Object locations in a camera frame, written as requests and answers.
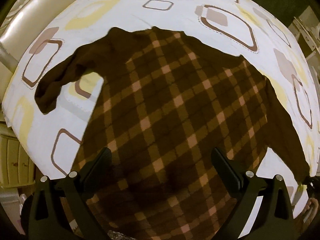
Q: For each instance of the cream leather headboard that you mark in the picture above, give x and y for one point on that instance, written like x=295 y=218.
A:
x=38 y=39

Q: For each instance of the brown plaid sweater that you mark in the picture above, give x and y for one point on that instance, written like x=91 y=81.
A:
x=166 y=102

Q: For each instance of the cream bedside cabinet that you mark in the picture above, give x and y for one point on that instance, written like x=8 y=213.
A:
x=17 y=169

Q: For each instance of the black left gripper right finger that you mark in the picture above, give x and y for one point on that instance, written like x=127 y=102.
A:
x=274 y=219

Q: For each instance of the white patterned bed sheet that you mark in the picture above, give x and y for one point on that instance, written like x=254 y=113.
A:
x=234 y=27

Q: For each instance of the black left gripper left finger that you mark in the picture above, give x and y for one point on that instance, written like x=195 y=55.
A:
x=43 y=216

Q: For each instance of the white shelf unit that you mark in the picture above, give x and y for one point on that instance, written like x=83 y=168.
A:
x=305 y=28

